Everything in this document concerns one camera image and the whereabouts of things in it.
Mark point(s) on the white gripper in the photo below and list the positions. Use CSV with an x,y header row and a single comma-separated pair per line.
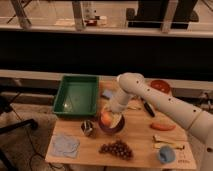
x,y
115,107

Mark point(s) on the orange apple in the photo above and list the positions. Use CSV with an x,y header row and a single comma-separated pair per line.
x,y
106,119

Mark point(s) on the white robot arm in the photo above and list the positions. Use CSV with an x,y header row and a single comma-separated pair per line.
x,y
191,118

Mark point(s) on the purple bowl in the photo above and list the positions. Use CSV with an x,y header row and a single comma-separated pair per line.
x,y
109,129

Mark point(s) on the red bowl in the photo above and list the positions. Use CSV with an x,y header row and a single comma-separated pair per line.
x,y
161,85

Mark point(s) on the blue sponge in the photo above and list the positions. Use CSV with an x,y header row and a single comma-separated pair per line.
x,y
107,94

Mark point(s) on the small metallic cup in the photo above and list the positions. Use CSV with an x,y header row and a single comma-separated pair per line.
x,y
87,127

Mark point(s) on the bunch of dark grapes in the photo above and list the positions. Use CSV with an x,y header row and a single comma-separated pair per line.
x,y
118,149

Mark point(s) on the orange carrot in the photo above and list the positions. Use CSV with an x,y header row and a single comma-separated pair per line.
x,y
162,127

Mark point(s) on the green plastic tray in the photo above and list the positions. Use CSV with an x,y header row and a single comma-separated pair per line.
x,y
77,96

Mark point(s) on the yellow banana peel piece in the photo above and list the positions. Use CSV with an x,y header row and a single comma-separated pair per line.
x,y
161,141

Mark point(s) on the light blue cloth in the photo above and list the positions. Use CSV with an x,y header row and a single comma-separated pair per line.
x,y
64,146

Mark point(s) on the blue round object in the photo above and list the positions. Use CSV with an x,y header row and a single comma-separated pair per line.
x,y
166,155

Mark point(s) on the black chair base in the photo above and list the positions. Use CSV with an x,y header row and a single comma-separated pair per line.
x,y
6,107

